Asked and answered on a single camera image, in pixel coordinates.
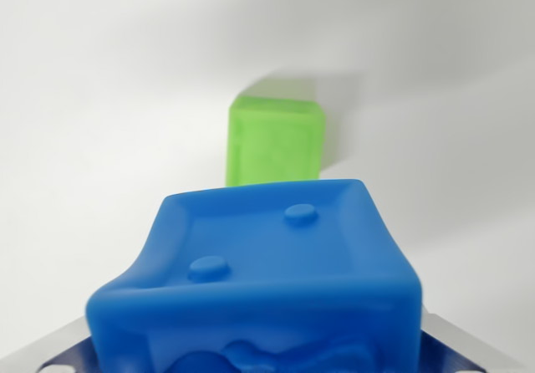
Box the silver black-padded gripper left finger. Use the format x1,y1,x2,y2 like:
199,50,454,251
6,316,99,373

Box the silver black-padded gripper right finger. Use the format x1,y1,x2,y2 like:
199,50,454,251
419,312,532,373

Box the blue cube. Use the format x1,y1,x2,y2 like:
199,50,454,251
84,177,426,373

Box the green cube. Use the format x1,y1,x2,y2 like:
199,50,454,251
226,92,327,187

